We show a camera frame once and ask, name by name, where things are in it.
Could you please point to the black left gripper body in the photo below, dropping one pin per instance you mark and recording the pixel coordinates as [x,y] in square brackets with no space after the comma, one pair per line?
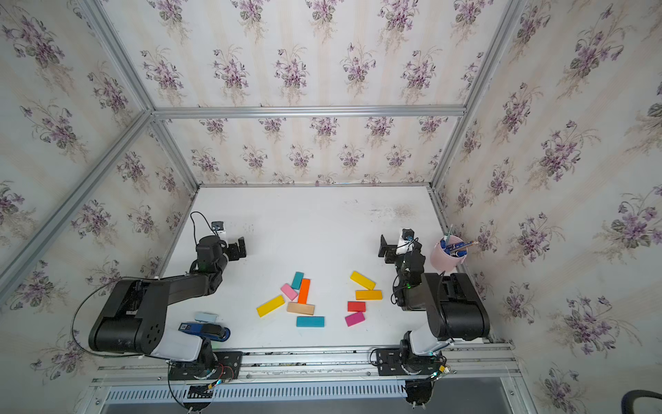
[231,253]

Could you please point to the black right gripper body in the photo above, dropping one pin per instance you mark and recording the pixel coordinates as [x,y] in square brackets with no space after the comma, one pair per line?
[390,259]

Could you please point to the small teal wooden block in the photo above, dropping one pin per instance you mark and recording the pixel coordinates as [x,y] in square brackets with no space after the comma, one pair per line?
[297,281]

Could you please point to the pink wooden block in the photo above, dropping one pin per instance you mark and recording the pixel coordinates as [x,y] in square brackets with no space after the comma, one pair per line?
[289,292]

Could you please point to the orange wooden block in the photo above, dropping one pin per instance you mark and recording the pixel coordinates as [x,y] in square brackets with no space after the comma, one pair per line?
[304,292]

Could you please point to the natural wood block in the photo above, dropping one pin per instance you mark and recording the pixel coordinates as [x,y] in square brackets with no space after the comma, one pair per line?
[301,309]

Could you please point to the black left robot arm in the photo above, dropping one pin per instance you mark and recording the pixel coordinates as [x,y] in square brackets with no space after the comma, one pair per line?
[134,317]

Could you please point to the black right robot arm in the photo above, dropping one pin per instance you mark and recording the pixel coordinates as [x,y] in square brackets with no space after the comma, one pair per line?
[453,308]

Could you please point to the amber yellow wooden block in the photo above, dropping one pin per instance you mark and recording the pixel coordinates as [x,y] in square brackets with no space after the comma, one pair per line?
[368,295]

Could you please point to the pink pen cup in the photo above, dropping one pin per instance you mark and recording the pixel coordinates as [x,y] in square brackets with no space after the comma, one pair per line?
[443,261]

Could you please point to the red wooden block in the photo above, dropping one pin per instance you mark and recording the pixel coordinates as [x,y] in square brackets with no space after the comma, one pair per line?
[357,306]

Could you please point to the blue pens in cup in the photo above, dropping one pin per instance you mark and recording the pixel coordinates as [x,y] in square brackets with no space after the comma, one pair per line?
[457,249]

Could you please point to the light blue eraser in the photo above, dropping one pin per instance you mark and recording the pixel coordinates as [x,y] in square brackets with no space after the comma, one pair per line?
[205,317]

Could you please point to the magenta wooden block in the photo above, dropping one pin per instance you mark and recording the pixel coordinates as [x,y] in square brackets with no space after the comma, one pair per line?
[355,318]

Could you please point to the blue stapler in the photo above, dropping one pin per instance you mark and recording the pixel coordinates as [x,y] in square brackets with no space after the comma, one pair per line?
[210,331]

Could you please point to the long teal wooden block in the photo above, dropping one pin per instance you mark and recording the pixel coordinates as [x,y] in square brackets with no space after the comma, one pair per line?
[310,322]

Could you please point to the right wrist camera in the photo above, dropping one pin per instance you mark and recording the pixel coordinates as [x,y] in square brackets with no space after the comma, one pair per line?
[405,242]

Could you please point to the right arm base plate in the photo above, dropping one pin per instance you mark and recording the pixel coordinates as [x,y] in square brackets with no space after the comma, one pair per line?
[401,362]

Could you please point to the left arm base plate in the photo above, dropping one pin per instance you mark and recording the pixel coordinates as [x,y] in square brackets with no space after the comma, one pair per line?
[224,366]

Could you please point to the aluminium mounting rail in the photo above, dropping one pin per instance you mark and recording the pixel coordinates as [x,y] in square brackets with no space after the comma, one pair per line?
[287,374]

